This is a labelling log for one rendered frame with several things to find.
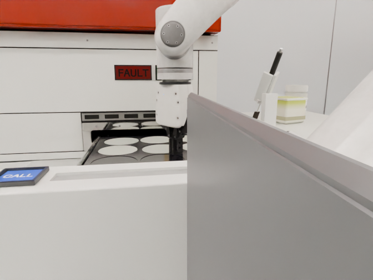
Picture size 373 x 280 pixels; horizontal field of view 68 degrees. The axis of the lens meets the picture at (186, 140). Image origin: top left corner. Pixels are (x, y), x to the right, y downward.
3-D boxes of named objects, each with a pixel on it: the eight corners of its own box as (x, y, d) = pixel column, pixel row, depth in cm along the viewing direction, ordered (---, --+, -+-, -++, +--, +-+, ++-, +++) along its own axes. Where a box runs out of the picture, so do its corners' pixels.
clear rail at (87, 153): (96, 139, 89) (96, 135, 89) (101, 139, 90) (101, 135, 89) (68, 181, 54) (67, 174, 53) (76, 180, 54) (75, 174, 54)
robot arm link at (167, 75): (149, 69, 65) (149, 81, 66) (171, 68, 59) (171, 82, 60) (176, 69, 71) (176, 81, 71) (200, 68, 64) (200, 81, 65)
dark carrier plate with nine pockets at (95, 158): (101, 138, 89) (101, 136, 88) (206, 135, 94) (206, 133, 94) (78, 175, 55) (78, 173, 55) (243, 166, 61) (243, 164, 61)
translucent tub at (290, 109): (265, 120, 79) (267, 96, 78) (285, 119, 82) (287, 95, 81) (285, 124, 72) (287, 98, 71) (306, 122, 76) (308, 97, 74)
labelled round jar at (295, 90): (279, 113, 97) (281, 84, 94) (298, 112, 98) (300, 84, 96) (290, 115, 90) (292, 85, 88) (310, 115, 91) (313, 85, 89)
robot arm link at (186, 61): (193, 68, 60) (192, 69, 69) (193, 1, 57) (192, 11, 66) (154, 68, 60) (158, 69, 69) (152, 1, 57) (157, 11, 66)
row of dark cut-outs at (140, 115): (82, 120, 91) (81, 113, 90) (212, 117, 98) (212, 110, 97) (82, 120, 90) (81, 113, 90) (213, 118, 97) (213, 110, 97)
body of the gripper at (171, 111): (149, 78, 67) (151, 124, 69) (176, 78, 59) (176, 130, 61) (174, 78, 71) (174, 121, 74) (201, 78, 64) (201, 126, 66)
